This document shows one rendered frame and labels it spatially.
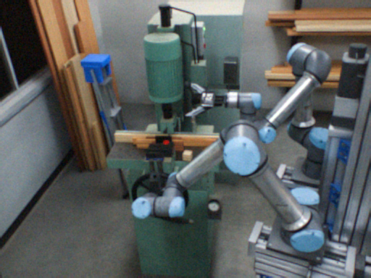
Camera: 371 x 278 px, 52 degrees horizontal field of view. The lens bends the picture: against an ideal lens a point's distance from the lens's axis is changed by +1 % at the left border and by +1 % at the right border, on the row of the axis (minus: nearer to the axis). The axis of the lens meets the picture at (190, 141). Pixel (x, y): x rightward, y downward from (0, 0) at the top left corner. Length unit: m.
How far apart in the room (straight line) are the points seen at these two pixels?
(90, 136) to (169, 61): 1.74
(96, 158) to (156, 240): 1.38
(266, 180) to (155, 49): 0.84
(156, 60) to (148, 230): 1.03
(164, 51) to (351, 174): 0.96
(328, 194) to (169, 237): 1.01
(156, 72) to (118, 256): 1.41
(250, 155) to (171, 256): 1.37
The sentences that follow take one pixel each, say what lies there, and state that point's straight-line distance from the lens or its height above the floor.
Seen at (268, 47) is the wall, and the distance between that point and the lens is 4.24.
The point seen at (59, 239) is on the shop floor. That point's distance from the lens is 3.02.
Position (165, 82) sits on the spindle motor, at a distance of 1.87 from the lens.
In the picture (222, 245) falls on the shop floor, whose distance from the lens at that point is 2.78.
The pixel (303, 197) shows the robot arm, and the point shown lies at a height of 1.05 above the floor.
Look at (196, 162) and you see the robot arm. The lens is 1.47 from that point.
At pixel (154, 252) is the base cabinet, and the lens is 2.47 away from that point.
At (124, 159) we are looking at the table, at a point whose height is 0.90.
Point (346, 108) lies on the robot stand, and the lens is 1.60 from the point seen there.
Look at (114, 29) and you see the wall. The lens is 4.46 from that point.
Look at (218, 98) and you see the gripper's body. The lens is 1.76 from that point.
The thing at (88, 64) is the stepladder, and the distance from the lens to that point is 2.74.
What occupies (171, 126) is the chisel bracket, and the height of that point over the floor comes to 1.05.
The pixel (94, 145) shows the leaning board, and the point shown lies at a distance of 3.47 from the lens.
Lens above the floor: 2.02
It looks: 32 degrees down
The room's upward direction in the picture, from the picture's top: 3 degrees counter-clockwise
